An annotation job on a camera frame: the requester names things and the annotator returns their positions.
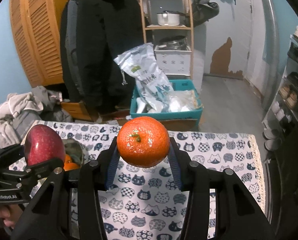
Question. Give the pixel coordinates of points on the teal plastic crate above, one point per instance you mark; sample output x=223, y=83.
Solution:
x=140, y=107

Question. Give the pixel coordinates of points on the small mandarin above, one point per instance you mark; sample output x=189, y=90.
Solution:
x=143, y=142

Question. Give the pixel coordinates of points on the shoe rack with shoes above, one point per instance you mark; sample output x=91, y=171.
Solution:
x=282, y=115

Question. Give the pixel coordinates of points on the grey hanging bag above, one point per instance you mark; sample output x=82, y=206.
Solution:
x=204, y=10

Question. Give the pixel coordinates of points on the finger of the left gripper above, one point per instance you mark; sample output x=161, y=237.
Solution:
x=42, y=166
x=11, y=154

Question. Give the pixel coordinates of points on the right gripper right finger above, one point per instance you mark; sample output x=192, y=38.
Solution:
x=238, y=216

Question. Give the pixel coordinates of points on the white cooking pot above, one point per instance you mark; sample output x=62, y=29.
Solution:
x=168, y=18

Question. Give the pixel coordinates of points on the orange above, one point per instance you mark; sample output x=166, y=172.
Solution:
x=68, y=159
x=71, y=166

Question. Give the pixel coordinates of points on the clear plastic bag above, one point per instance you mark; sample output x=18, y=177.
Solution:
x=182, y=101

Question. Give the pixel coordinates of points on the grey clothes pile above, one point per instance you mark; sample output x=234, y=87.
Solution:
x=20, y=111

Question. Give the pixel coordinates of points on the white patterned storage box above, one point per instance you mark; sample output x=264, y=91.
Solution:
x=174, y=62

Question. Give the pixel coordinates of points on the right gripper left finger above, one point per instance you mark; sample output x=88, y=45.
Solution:
x=49, y=213

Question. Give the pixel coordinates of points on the wooden shelf rack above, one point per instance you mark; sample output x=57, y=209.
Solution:
x=153, y=32

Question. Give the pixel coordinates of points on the dark red apple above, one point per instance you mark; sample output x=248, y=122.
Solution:
x=43, y=143

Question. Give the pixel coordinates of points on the wooden drawer box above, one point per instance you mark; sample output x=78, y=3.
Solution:
x=79, y=111

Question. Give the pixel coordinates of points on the white rice bag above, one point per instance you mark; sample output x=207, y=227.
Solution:
x=151, y=82

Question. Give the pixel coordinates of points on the person's left hand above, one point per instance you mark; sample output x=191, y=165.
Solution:
x=10, y=214

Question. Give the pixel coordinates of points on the cat pattern tablecloth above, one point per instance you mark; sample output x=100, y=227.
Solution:
x=144, y=203

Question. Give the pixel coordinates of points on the steel pot on box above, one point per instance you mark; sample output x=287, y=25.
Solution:
x=178, y=42

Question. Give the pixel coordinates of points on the wooden louvered wardrobe door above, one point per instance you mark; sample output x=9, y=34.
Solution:
x=35, y=27

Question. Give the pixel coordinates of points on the green patterned glass plate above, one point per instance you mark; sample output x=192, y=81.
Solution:
x=74, y=150

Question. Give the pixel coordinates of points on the black hanging coat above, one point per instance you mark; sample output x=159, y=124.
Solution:
x=92, y=34

